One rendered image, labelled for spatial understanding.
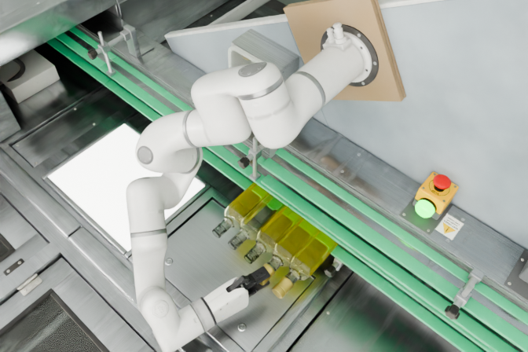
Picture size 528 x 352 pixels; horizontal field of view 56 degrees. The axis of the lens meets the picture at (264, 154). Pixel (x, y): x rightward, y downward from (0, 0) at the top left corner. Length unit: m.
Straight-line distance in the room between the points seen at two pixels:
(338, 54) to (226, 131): 0.29
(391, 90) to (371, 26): 0.16
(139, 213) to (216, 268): 0.36
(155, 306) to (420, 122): 0.73
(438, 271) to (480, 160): 0.27
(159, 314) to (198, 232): 0.39
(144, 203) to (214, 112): 0.30
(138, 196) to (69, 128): 0.77
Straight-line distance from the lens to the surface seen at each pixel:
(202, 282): 1.44
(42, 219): 1.69
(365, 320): 1.46
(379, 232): 1.24
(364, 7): 1.09
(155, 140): 1.12
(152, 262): 1.28
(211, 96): 0.99
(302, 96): 1.02
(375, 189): 1.28
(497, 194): 1.24
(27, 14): 1.78
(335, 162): 1.32
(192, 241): 1.50
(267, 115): 0.96
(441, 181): 1.22
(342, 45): 1.11
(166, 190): 1.22
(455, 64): 1.08
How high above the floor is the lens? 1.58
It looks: 29 degrees down
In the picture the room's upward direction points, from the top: 131 degrees counter-clockwise
